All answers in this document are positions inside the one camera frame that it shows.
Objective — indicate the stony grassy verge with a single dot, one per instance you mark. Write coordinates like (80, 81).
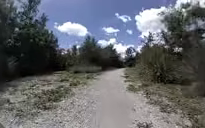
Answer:
(40, 96)
(171, 101)

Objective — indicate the row of dark trees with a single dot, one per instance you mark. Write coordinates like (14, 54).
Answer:
(23, 43)
(93, 55)

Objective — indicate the row of tall bushes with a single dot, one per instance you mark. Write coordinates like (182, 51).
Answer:
(163, 63)

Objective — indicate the pale gravel path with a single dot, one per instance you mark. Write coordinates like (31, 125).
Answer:
(110, 100)

